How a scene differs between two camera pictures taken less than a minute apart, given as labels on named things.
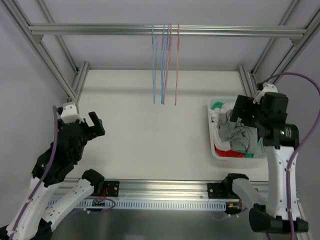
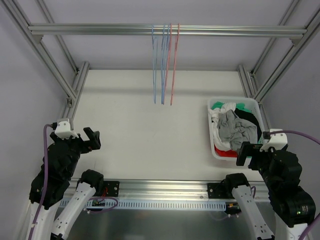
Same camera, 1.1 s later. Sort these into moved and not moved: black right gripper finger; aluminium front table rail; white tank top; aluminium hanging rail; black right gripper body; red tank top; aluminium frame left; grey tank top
Moved: black right gripper body; black right gripper finger
Not moved: white tank top; aluminium front table rail; aluminium hanging rail; red tank top; grey tank top; aluminium frame left
